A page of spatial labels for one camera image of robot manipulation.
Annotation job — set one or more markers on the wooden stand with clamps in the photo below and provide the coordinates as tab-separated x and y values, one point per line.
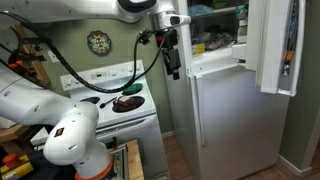
31	63

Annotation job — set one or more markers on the decorative floral wall plate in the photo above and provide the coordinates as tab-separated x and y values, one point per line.
99	42

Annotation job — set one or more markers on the white stove knob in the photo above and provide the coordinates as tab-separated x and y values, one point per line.
113	72
68	81

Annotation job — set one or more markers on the white electric stove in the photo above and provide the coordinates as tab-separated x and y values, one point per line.
133	133

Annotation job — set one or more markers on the yellow food box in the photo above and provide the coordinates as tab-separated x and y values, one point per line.
198	49

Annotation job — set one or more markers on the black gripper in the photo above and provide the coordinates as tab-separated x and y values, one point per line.
168	46

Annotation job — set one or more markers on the teal frozen food bag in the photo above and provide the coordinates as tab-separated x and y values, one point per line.
200	10

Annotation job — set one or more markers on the green leaf pot holder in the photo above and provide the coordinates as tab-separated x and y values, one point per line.
132	89

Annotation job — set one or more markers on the black stove burner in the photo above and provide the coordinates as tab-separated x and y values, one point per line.
90	100
138	103

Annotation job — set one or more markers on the white refrigerator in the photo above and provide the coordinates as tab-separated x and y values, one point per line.
240	126

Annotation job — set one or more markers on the wooden robot cart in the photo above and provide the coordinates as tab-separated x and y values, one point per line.
135	160

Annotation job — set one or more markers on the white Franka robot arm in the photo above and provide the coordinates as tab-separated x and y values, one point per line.
33	103

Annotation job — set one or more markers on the black spoon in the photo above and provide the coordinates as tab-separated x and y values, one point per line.
107	102

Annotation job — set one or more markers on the red yellow emergency stop button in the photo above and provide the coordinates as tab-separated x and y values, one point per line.
11	161

